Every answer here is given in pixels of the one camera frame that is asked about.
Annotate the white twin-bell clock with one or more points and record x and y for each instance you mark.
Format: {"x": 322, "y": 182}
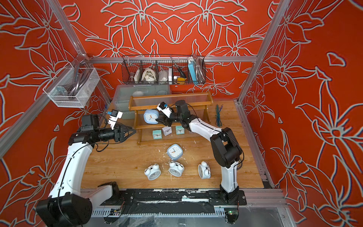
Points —
{"x": 176, "y": 169}
{"x": 152, "y": 172}
{"x": 204, "y": 170}

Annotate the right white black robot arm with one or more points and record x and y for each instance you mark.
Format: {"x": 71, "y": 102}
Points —
{"x": 225, "y": 147}

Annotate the teal square alarm clock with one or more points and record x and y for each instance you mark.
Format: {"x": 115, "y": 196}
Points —
{"x": 179, "y": 130}
{"x": 157, "y": 134}

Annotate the white twin-bell clock left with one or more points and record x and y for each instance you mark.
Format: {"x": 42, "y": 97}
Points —
{"x": 152, "y": 172}

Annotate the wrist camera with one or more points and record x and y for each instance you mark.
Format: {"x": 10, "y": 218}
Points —
{"x": 165, "y": 109}
{"x": 114, "y": 115}

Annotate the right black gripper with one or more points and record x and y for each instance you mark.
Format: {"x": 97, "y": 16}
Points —
{"x": 168, "y": 121}

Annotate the white cloth in basket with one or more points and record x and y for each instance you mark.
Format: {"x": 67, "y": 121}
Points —
{"x": 149, "y": 75}

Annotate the clear plastic storage bin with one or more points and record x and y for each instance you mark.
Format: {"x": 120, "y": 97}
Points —
{"x": 123, "y": 93}

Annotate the white twin-bell clock right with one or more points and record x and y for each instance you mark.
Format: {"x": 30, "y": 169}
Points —
{"x": 204, "y": 170}

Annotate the blue box in basket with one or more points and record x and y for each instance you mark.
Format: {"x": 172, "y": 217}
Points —
{"x": 192, "y": 70}

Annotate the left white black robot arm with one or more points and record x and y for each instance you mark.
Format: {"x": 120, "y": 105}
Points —
{"x": 65, "y": 206}

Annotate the white mesh wall basket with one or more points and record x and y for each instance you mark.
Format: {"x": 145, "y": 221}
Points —
{"x": 72, "y": 86}

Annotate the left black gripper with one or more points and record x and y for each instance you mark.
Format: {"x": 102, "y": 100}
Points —
{"x": 119, "y": 135}

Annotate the wooden two-tier shelf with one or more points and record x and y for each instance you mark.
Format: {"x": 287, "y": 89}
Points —
{"x": 197, "y": 104}

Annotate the blue rounded alarm clock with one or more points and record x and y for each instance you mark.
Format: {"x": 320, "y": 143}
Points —
{"x": 151, "y": 116}
{"x": 175, "y": 152}

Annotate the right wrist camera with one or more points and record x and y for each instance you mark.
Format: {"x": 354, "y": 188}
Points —
{"x": 165, "y": 109}

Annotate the lilac square alarm clock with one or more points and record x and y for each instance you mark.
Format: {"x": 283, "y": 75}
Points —
{"x": 167, "y": 130}

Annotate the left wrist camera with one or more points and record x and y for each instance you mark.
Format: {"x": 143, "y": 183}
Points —
{"x": 114, "y": 115}

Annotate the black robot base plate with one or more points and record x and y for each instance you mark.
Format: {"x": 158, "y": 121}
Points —
{"x": 170, "y": 202}

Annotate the white twin-bell clock middle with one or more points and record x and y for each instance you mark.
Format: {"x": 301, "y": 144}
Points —
{"x": 176, "y": 169}

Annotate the black wire wall basket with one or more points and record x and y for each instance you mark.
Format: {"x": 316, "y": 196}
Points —
{"x": 170, "y": 69}

